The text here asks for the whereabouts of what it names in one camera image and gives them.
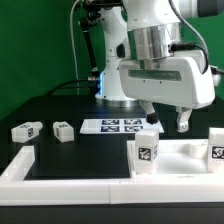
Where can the white U-shaped obstacle fence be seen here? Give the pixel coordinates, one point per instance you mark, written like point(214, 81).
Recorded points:
point(16, 190)

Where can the white fiducial marker sheet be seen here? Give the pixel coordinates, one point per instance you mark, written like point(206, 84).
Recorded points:
point(117, 126)

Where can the white square tabletop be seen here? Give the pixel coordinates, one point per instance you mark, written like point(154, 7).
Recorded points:
point(178, 159)

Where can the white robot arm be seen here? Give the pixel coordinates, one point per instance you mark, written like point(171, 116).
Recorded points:
point(148, 61)

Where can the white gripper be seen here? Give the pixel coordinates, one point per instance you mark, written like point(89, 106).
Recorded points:
point(177, 81)

